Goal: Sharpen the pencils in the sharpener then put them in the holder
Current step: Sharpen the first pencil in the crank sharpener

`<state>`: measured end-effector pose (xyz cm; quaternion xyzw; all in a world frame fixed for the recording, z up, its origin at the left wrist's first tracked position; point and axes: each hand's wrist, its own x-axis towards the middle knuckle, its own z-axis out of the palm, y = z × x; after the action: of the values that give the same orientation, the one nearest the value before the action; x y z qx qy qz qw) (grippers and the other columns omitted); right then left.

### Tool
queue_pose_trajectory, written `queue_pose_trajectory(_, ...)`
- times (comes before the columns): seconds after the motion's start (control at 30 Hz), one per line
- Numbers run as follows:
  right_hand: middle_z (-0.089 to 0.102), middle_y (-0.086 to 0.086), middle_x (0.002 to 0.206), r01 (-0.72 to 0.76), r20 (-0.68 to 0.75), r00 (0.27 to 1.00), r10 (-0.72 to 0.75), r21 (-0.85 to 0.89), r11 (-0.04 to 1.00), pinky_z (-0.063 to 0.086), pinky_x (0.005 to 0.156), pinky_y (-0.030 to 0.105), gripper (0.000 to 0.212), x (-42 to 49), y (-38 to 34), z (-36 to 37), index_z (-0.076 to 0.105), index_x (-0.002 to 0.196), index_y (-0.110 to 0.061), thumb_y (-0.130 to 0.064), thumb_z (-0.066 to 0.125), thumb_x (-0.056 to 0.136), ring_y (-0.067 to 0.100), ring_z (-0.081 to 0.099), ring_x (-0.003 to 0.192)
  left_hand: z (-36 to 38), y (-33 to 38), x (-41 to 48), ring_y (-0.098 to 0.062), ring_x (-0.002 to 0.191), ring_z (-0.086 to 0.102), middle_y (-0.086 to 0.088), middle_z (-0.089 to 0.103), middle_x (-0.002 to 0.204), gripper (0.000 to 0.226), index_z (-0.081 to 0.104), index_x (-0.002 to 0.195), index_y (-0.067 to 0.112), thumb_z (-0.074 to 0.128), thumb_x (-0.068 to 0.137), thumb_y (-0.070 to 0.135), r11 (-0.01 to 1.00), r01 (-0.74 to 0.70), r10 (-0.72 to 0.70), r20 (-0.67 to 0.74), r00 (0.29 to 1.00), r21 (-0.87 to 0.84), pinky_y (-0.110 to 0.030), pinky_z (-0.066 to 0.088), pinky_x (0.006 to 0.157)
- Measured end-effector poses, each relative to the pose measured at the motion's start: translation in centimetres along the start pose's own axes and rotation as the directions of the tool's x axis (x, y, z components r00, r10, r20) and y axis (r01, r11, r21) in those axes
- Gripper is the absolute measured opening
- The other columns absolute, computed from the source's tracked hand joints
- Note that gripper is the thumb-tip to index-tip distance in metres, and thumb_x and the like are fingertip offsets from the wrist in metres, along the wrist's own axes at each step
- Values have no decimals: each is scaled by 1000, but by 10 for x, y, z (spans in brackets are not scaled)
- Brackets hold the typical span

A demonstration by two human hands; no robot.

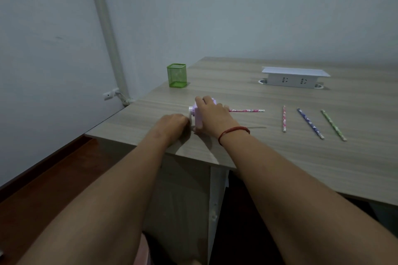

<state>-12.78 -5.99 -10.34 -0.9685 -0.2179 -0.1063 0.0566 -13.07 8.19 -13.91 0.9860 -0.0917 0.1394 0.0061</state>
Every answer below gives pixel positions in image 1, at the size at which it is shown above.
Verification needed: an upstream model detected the person's right hand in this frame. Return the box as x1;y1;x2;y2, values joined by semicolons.
194;96;242;143

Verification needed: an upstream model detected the person's left hand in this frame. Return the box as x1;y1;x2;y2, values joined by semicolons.
154;113;191;146

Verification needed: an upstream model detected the purple pencil sharpener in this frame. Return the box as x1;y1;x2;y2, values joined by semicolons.
189;97;218;133

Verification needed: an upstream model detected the green mesh pen holder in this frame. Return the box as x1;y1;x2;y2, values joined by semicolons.
166;63;187;89

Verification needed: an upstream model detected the blue patterned pencil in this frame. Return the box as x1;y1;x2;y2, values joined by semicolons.
296;108;325;140

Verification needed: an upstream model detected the green patterned pencil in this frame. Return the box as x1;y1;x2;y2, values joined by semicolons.
320;110;347;142

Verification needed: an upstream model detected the person's left forearm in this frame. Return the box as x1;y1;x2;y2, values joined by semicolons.
17;132;175;265

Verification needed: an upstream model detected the person's right forearm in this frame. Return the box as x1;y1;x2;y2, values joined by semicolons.
219;128;398;265

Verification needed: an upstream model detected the person's pink clothing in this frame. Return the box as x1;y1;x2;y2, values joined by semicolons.
132;232;153;265

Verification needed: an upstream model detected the wooden desk cabinet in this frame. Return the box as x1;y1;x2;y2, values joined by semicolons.
93;137;231;265

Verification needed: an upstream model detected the white desk socket box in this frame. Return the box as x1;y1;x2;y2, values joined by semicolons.
257;66;331;89

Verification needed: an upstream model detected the red string bracelet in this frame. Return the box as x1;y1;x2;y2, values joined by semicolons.
217;126;250;147

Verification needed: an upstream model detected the white cable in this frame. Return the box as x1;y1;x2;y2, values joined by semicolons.
115;90;136;106

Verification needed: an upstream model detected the white wall socket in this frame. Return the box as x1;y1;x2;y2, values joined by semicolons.
102;87;120;101

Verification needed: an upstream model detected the white wall pipe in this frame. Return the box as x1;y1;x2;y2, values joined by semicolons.
84;0;130;106

